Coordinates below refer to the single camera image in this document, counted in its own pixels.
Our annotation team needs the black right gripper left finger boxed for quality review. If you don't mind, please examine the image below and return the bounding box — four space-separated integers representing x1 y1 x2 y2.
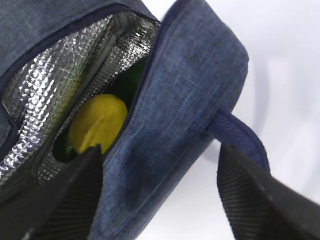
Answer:
0 145 103 240

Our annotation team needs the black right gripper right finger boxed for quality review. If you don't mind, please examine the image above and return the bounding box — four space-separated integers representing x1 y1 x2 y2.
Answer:
217 144 320 240

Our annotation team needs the yellow lemon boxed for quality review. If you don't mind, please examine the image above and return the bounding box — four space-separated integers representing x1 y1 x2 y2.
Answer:
68 94 128 155

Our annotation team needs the green cucumber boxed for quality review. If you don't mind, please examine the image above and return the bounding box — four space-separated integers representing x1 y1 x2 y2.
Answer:
52 57 147 163

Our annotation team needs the navy blue insulated bag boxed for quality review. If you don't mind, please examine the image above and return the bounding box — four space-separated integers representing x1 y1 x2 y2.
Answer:
0 0 270 240

